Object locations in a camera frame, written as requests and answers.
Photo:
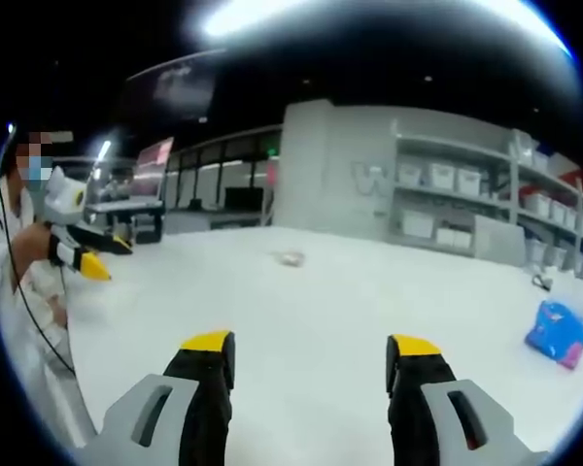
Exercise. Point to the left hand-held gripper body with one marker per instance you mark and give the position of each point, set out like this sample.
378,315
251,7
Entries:
63,201

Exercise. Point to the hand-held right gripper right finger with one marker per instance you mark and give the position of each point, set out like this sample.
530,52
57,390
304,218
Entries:
466,412

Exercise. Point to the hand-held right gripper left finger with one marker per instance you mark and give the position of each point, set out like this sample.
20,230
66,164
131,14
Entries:
148,417

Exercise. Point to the clear resealable bag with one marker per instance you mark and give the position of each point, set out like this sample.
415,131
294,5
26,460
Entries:
289,258

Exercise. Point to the grey background desk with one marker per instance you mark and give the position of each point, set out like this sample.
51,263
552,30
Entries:
124,213

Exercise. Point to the person's white clothed torso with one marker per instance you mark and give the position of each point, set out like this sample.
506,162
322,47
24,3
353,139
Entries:
34,310

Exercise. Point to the pink red sign board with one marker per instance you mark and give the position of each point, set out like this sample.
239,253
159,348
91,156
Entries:
153,162

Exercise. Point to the blue printed packet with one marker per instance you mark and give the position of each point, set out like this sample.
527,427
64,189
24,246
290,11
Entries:
558,335

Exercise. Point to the black monitor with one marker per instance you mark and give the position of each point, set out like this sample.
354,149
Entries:
243,198

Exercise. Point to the small dark and white object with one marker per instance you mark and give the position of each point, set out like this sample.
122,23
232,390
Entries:
543,281

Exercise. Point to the hanging dark screen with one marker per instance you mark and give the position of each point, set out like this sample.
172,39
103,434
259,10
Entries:
170,89

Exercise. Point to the grey shelving unit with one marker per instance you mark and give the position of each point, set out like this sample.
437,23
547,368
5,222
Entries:
510,194

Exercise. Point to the grey pillar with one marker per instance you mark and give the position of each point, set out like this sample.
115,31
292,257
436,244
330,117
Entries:
330,165

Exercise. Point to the rows of white storage bins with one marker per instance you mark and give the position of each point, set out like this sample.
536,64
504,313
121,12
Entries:
454,178

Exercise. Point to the long ceiling light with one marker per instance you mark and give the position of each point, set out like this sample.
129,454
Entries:
291,12

